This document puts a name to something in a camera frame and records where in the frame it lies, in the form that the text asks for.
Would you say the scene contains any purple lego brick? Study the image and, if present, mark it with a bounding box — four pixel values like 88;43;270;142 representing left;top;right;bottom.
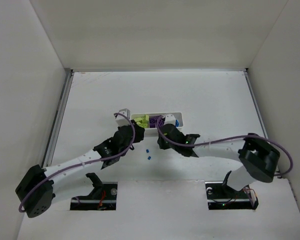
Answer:
149;115;165;129

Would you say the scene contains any yellow-green lego brick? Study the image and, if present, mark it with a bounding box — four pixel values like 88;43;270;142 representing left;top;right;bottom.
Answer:
133;114;150;129

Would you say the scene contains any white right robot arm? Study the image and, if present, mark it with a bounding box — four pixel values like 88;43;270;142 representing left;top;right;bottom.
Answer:
157;123;280;192

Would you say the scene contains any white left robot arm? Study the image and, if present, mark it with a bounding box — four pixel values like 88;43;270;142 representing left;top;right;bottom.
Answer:
15;123;145;218

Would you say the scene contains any white three-compartment tray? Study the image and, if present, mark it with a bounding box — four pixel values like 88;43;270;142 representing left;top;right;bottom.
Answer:
130;112;184;137

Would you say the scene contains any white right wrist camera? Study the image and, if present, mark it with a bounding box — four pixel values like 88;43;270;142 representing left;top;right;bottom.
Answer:
164;113;176;126

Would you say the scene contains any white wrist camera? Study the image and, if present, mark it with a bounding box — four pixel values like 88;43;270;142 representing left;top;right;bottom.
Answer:
164;113;176;126
114;108;131;127

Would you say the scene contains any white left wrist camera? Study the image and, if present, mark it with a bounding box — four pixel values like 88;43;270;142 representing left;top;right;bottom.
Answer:
114;108;131;127

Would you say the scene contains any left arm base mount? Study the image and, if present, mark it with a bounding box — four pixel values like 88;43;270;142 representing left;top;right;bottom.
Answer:
70;173;118;211

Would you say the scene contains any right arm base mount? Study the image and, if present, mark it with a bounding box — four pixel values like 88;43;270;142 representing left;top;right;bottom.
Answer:
205;171;259;211

